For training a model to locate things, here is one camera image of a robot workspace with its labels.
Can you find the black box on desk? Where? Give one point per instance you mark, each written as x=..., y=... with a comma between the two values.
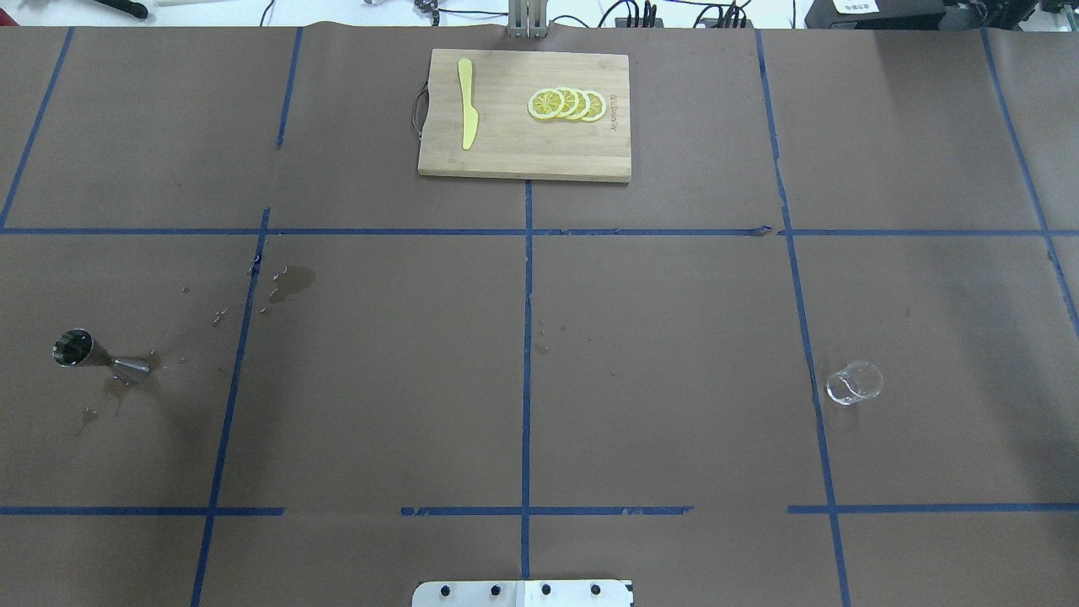
x=875, y=15

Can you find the yellow plastic knife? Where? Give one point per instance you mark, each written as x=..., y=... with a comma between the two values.
x=470, y=115

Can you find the white pedestal column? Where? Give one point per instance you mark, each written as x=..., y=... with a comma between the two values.
x=551, y=592

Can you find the aluminium frame post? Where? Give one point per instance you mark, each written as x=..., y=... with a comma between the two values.
x=527, y=19

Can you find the steel jigger measuring cup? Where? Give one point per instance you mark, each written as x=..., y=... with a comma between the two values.
x=76, y=348

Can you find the clear glass beaker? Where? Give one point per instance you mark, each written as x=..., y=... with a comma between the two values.
x=855, y=383

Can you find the black handheld tool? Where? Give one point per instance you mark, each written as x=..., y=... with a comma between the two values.
x=132, y=8

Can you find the bamboo cutting board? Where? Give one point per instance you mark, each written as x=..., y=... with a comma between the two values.
x=509, y=142

